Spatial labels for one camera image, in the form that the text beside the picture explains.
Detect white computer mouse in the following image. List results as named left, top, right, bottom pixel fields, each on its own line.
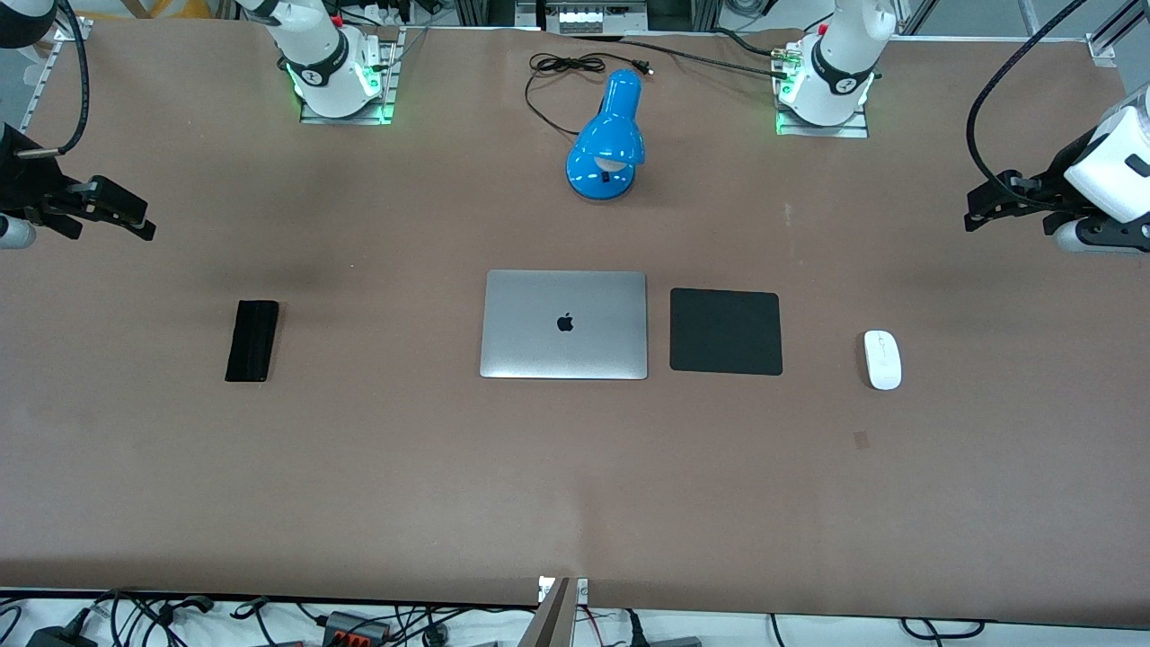
left=863, top=329, right=903, bottom=391

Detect black mouse pad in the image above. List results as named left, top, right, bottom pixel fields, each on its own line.
left=669, top=288, right=783, bottom=377

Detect blue desk lamp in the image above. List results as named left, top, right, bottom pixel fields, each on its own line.
left=566, top=69, right=646, bottom=201

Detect black power adapter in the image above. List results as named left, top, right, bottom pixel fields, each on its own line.
left=25, top=625, right=98, bottom=647

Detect silver laptop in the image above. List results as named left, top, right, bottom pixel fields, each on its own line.
left=479, top=270, right=650, bottom=381

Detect grey power strip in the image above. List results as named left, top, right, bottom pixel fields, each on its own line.
left=544, top=0, right=648, bottom=35

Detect grey connector box orange levers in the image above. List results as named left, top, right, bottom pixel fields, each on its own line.
left=322, top=611, right=394, bottom=647

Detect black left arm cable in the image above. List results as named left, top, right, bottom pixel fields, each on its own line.
left=966, top=0, right=1093, bottom=215

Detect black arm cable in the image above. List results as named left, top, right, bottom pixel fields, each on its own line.
left=966, top=0, right=1093, bottom=215
left=13, top=0, right=91, bottom=161

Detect silver table edge rail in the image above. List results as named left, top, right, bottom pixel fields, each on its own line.
left=20, top=25, right=71, bottom=129

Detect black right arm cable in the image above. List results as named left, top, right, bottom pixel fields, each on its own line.
left=13, top=0, right=91, bottom=161

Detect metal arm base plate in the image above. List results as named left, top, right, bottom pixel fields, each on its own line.
left=299, top=27, right=398, bottom=125
left=774, top=40, right=870, bottom=138

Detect thick black cable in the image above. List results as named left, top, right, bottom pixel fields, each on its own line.
left=566, top=29, right=792, bottom=82

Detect black lamp power cord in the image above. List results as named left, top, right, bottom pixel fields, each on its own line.
left=524, top=52, right=654, bottom=137

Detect silver table edge bracket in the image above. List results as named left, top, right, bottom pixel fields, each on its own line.
left=537, top=576, right=589, bottom=605

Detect grey slanted post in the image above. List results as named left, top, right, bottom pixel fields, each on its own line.
left=517, top=580, right=576, bottom=647

